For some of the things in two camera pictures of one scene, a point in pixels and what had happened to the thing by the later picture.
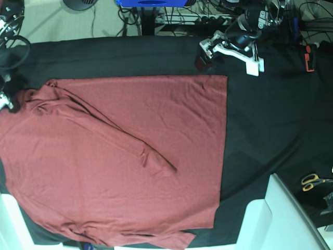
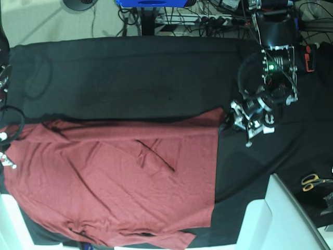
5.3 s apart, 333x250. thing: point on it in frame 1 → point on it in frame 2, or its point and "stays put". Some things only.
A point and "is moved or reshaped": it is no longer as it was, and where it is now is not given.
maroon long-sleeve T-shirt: (131, 163) is moved or reshaped
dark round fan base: (79, 5) stays put
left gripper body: (4, 101) → (6, 162)
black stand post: (148, 15) stays put
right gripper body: (254, 64) → (256, 122)
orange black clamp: (310, 55) stays put
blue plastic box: (151, 3) stays put
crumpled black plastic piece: (329, 199) stays put
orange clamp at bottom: (88, 246) stays put
